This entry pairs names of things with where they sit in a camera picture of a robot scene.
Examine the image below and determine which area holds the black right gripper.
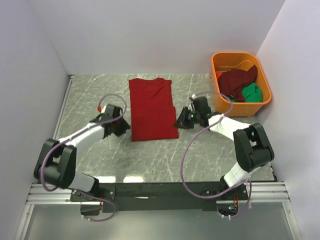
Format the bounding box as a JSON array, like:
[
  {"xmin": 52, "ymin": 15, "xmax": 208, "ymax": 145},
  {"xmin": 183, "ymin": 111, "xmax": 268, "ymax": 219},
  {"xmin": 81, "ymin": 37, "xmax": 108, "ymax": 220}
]
[{"xmin": 173, "ymin": 106, "xmax": 201, "ymax": 130}]

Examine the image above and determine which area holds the bright red t shirt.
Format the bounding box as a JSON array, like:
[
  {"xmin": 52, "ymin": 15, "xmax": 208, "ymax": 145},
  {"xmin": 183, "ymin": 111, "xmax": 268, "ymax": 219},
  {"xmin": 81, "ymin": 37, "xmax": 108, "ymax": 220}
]
[{"xmin": 128, "ymin": 77, "xmax": 179, "ymax": 142}]

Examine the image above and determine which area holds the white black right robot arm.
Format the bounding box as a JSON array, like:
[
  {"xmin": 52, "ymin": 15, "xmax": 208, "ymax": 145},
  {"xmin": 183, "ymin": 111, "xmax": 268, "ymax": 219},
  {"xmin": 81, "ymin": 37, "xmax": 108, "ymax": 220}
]
[{"xmin": 173, "ymin": 96, "xmax": 275, "ymax": 200}]

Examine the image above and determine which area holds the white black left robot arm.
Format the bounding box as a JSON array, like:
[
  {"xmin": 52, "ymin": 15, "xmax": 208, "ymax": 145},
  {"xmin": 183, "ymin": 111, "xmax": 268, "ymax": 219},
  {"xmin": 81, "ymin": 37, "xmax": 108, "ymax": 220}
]
[{"xmin": 33, "ymin": 104, "xmax": 131, "ymax": 201}]

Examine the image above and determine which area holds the orange red garment in basket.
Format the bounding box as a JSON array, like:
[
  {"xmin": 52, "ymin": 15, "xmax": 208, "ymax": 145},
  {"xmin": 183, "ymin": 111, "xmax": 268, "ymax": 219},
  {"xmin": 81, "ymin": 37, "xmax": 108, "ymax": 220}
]
[{"xmin": 215, "ymin": 72, "xmax": 222, "ymax": 79}]

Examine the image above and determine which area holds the dark maroon t shirt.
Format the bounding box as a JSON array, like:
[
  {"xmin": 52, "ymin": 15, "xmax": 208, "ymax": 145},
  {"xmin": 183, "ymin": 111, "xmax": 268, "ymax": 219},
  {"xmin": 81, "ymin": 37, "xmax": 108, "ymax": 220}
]
[{"xmin": 218, "ymin": 65, "xmax": 258, "ymax": 101}]

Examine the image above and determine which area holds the orange plastic laundry basket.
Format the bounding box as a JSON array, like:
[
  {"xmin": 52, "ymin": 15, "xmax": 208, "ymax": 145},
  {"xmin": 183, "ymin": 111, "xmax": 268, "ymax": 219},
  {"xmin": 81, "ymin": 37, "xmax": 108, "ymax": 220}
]
[{"xmin": 210, "ymin": 52, "xmax": 272, "ymax": 117}]

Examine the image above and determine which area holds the green t shirt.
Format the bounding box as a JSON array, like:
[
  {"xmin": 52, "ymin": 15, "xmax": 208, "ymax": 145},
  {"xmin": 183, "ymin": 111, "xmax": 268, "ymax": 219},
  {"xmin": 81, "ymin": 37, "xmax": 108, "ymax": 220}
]
[{"xmin": 228, "ymin": 83, "xmax": 263, "ymax": 103}]

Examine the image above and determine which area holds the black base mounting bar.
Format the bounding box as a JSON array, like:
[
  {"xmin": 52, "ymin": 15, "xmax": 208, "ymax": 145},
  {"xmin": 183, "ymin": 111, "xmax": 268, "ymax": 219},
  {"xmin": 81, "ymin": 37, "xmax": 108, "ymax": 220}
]
[{"xmin": 70, "ymin": 181, "xmax": 248, "ymax": 216}]

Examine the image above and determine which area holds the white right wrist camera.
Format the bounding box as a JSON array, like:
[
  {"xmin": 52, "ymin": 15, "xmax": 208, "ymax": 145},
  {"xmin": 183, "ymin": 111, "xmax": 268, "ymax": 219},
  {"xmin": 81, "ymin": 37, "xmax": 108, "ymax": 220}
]
[{"xmin": 188, "ymin": 94, "xmax": 197, "ymax": 112}]

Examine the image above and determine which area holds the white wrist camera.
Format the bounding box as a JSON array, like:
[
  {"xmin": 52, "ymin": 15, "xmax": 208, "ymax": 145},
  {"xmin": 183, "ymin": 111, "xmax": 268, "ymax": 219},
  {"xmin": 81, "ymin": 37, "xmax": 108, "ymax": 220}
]
[
  {"xmin": 188, "ymin": 94, "xmax": 197, "ymax": 112},
  {"xmin": 97, "ymin": 105, "xmax": 107, "ymax": 113}
]

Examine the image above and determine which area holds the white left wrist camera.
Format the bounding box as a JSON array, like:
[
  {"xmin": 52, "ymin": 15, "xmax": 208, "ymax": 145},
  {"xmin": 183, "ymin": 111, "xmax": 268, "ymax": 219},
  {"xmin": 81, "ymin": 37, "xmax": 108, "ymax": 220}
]
[{"xmin": 97, "ymin": 105, "xmax": 107, "ymax": 113}]

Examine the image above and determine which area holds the aluminium frame rail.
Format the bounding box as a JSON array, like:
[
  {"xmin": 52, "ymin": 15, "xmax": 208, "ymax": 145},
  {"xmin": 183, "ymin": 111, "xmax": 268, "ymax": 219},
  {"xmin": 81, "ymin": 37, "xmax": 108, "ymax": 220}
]
[{"xmin": 26, "ymin": 182, "xmax": 291, "ymax": 205}]

